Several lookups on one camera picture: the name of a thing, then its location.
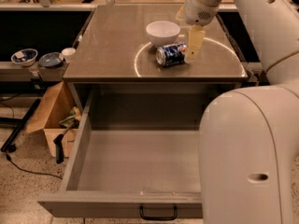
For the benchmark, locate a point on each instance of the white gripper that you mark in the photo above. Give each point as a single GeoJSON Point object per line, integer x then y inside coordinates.
{"type": "Point", "coordinates": [199, 13]}

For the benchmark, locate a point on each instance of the blue pepsi can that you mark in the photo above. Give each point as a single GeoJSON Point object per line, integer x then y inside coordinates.
{"type": "Point", "coordinates": [170, 55]}

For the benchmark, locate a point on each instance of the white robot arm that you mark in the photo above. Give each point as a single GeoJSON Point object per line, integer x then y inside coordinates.
{"type": "Point", "coordinates": [248, 138]}

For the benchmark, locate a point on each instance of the grey open top drawer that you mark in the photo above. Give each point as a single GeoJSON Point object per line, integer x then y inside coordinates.
{"type": "Point", "coordinates": [123, 159]}

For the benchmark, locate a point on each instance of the white ceramic bowl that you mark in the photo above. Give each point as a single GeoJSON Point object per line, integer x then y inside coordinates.
{"type": "Point", "coordinates": [162, 33]}

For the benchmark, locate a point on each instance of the grey cabinet with countertop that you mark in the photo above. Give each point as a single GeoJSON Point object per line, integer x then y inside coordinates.
{"type": "Point", "coordinates": [116, 57]}

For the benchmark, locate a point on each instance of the small white cup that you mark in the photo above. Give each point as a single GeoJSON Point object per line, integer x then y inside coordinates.
{"type": "Point", "coordinates": [68, 53]}

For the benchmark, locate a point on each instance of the dark blue bowl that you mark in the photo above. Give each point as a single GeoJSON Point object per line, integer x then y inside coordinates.
{"type": "Point", "coordinates": [51, 60]}

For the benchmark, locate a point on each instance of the open cardboard box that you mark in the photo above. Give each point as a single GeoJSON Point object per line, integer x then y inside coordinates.
{"type": "Point", "coordinates": [54, 106]}

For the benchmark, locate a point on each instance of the black pole on floor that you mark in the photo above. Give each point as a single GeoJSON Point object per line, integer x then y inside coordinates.
{"type": "Point", "coordinates": [17, 124]}

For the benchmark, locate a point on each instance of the black handled tool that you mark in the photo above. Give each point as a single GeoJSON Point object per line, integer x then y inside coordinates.
{"type": "Point", "coordinates": [58, 142]}

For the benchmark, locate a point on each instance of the black drawer handle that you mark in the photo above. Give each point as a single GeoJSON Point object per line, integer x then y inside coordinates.
{"type": "Point", "coordinates": [158, 213]}

